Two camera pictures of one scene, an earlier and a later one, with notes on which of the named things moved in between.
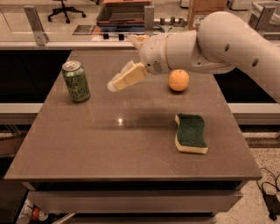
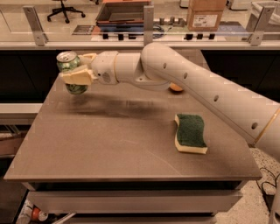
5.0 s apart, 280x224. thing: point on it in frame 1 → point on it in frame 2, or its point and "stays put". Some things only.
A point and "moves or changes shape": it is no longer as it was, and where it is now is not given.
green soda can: (77, 80) moves or changes shape
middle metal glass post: (149, 11) stays put
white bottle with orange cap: (31, 212) stays put
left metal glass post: (41, 38) stays put
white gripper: (152, 55) → (104, 67)
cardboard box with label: (199, 9) stays put
